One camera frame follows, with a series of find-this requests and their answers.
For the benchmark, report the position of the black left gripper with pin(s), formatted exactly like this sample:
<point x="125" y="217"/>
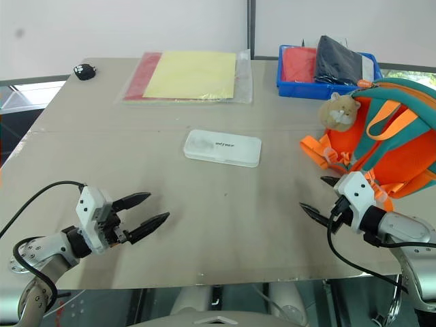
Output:
<point x="109" y="226"/>

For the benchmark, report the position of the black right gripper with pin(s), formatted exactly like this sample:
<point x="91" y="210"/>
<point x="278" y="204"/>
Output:
<point x="343" y="214"/>

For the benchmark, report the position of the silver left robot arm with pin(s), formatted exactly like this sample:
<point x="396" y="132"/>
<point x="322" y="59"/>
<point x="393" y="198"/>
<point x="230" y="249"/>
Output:
<point x="51" y="250"/>

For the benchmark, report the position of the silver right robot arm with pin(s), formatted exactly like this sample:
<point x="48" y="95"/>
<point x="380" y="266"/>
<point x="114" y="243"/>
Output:
<point x="405" y="230"/>

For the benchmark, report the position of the orange and teal backpack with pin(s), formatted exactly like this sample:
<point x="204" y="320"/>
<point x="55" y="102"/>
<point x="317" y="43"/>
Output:
<point x="408" y="153"/>

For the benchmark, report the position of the white plastic pencil case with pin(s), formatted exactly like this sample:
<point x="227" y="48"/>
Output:
<point x="223" y="148"/>

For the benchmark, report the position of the brown plush hamster toy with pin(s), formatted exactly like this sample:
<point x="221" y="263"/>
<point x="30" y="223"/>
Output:
<point x="339" y="110"/>

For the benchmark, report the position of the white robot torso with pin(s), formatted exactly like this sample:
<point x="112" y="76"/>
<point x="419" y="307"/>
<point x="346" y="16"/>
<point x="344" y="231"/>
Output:
<point x="286" y="299"/>

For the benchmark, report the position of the blue plastic bin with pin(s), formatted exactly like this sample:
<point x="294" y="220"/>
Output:
<point x="301" y="89"/>

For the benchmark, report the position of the red folded cloth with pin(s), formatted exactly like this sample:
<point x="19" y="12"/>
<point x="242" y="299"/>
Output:
<point x="299" y="64"/>

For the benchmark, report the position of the black folded fabric bag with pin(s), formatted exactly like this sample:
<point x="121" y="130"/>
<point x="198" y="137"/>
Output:
<point x="337" y="63"/>

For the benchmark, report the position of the red paper sheet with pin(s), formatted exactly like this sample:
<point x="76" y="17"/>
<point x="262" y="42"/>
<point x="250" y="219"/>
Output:
<point x="141" y="75"/>

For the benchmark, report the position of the clear plastic sleeve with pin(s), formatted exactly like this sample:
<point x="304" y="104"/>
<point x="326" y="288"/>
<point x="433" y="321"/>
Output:
<point x="244" y="78"/>

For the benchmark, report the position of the yellow paper sheet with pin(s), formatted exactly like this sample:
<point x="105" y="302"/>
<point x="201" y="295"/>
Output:
<point x="194" y="75"/>

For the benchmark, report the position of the black paw print pouch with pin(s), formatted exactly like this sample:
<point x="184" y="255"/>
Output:
<point x="84" y="72"/>

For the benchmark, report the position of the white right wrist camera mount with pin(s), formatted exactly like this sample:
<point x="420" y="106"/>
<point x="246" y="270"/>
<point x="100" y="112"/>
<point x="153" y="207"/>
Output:
<point x="356" y="194"/>

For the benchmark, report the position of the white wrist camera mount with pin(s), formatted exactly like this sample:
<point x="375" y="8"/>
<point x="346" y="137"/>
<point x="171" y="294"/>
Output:
<point x="356" y="194"/>
<point x="89" y="207"/>

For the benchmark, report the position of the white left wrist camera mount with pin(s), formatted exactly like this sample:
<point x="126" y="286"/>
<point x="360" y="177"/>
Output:
<point x="89" y="207"/>

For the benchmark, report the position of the dark window frame post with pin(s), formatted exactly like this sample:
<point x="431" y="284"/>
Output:
<point x="252" y="27"/>

